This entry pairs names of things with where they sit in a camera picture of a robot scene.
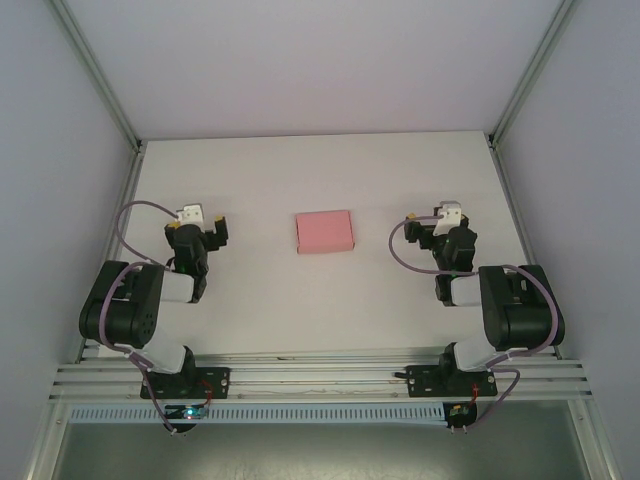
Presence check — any circuit board with green light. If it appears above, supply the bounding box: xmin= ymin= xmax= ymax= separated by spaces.
xmin=167 ymin=405 xmax=209 ymax=421

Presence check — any black round disc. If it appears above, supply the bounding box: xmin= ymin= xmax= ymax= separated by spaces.
xmin=446 ymin=402 xmax=479 ymax=435
xmin=160 ymin=419 xmax=200 ymax=437

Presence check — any aluminium table side rail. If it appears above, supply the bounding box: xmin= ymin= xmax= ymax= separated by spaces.
xmin=488 ymin=142 xmax=619 ymax=480
xmin=27 ymin=142 xmax=147 ymax=480

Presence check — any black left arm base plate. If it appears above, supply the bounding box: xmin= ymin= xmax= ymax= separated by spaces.
xmin=139 ymin=367 xmax=232 ymax=401

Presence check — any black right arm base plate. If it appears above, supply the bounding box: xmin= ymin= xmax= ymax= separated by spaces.
xmin=407 ymin=364 xmax=499 ymax=400

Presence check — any aluminium frame post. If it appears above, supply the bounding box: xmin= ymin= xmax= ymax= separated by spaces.
xmin=487 ymin=0 xmax=581 ymax=150
xmin=49 ymin=0 xmax=147 ymax=154

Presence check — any aluminium mounting rail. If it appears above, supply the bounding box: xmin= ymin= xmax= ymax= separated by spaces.
xmin=49 ymin=353 xmax=596 ymax=401

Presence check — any white slotted cable duct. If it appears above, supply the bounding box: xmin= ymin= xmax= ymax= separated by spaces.
xmin=67 ymin=403 xmax=449 ymax=426

